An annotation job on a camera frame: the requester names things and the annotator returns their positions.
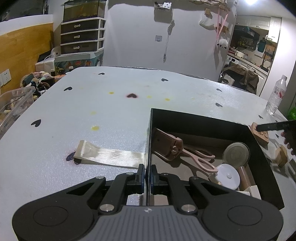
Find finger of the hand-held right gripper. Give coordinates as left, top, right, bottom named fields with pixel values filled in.
left=281, top=131, right=296, bottom=156
left=257, top=120, right=296, bottom=132

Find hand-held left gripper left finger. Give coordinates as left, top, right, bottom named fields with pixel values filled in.
left=66, top=164, right=146, bottom=214

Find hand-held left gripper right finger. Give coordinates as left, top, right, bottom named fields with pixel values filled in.
left=150, top=164, right=228, bottom=213

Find plain wooden wedge block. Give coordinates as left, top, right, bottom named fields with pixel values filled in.
left=274, top=144, right=288, bottom=168

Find engraved wooden block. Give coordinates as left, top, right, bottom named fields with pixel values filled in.
left=251, top=122, right=270, bottom=147

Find pink scissor-handled tool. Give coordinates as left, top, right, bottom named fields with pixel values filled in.
left=151, top=128, right=219, bottom=173

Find round metal tin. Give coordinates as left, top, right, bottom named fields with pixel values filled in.
left=222, top=141, right=251, bottom=168

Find brown cylinder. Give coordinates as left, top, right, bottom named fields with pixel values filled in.
left=237, top=166, right=253, bottom=191

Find cream block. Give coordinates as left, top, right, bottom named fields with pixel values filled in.
left=242, top=185, right=262, bottom=200

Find black box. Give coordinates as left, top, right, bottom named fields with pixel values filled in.
left=146, top=108, right=285, bottom=210

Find round white lid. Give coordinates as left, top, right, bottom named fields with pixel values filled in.
left=208, top=163, right=241, bottom=191

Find green shopping bag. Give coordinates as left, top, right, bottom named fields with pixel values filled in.
left=286, top=105, right=296, bottom=121

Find clear water bottle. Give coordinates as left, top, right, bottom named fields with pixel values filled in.
left=265, top=74, right=288, bottom=115

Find cream satin ribbon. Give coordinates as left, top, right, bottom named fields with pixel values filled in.
left=73, top=139, right=147, bottom=169

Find chair with brown jacket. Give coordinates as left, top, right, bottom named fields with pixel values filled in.
left=218, top=63, right=260, bottom=95

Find white washing machine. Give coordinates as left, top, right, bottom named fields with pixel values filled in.
left=225, top=55, right=240, bottom=69

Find white plush sheep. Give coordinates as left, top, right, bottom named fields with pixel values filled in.
left=217, top=38, right=229, bottom=50

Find pink hanging ribbons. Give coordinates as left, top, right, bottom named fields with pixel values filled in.
left=215, top=4, right=229, bottom=40

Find white hanging bag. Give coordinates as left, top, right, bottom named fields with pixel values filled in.
left=199, top=13, right=214, bottom=27

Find patterned cabinet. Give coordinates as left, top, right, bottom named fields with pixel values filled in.
left=54, top=52, right=105, bottom=75

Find pile of stuffed toys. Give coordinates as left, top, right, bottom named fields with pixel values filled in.
left=20, top=71, right=56, bottom=96

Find clear plastic bin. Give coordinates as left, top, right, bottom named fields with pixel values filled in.
left=0, top=87, right=36, bottom=138

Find white drawer unit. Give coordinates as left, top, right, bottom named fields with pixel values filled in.
left=60, top=18, right=106, bottom=56

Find glass fish tank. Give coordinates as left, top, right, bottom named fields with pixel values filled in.
left=63, top=0, right=108, bottom=23

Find hanging cord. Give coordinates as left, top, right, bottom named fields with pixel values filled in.
left=163, top=20, right=175, bottom=63

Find white wall socket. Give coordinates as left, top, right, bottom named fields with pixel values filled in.
left=0, top=69, right=12, bottom=86

